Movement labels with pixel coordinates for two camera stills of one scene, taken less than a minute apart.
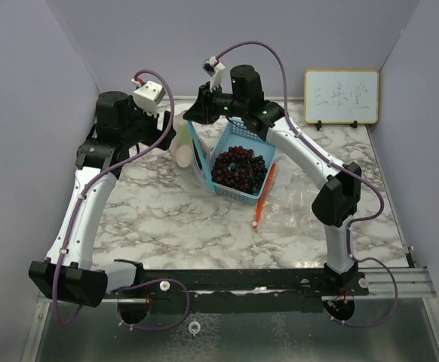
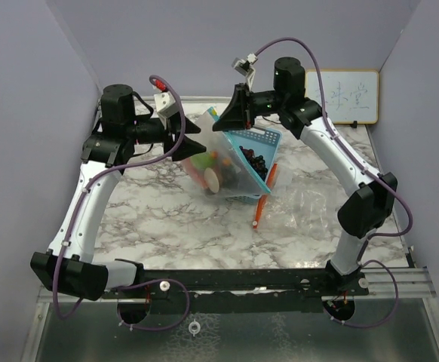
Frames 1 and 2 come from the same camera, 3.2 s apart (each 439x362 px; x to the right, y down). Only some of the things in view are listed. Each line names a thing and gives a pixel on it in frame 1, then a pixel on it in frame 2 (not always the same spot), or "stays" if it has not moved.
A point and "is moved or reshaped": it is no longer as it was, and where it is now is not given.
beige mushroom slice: (184, 155) is moved or reshaped
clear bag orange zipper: (286, 202) stays
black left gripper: (161, 138) stays
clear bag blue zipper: (185, 152) is moved or reshaped
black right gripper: (201, 111) to (234, 118)
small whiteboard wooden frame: (341, 96) stays
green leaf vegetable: (183, 136) is moved or reshaped
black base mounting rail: (238, 289) stays
